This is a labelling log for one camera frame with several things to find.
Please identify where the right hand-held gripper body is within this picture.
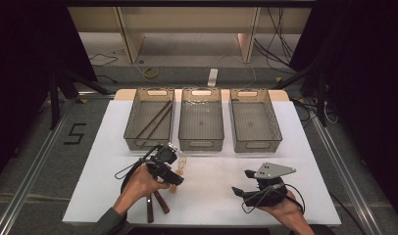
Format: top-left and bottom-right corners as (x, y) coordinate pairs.
(243, 162), (298, 208)

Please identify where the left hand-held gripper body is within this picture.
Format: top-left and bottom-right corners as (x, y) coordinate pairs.
(146, 142), (179, 180)

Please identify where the dark brown chopstick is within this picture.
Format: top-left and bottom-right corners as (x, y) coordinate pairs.
(146, 107), (174, 140)
(135, 100), (173, 139)

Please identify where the transparent grey plastic bin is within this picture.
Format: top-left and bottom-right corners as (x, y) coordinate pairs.
(123, 87), (175, 152)
(229, 87), (283, 154)
(177, 86), (225, 152)

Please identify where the person's right hand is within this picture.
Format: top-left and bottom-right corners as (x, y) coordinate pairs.
(257, 190), (307, 227)

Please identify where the person's left hand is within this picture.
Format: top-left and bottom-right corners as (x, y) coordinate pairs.
(114, 164), (172, 214)

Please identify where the white table mat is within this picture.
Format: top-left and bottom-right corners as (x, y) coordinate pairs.
(62, 99), (342, 227)

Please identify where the white power strip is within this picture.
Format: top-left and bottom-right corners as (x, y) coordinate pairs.
(207, 68), (219, 88)

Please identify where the black metal stand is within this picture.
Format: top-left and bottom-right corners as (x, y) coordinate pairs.
(272, 62), (329, 127)
(48, 68), (112, 131)

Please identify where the light wooden shelf unit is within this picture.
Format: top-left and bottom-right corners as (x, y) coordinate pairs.
(68, 6), (313, 65)

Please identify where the right hand-held gripper cable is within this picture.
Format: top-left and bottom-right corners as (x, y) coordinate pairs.
(240, 182), (307, 214)

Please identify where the metal floor rail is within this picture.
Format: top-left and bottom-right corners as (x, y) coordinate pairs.
(311, 114), (384, 235)
(0, 94), (90, 235)

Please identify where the yellow cable coil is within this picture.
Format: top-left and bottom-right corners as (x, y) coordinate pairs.
(142, 67), (161, 80)

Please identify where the white floor cable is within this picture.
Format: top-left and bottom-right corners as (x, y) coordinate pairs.
(216, 53), (258, 89)

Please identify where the thin black floor cable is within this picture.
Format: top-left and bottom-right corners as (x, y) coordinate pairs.
(88, 53), (119, 85)

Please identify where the bundle of black cables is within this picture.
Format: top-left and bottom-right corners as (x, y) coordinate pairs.
(254, 7), (298, 74)

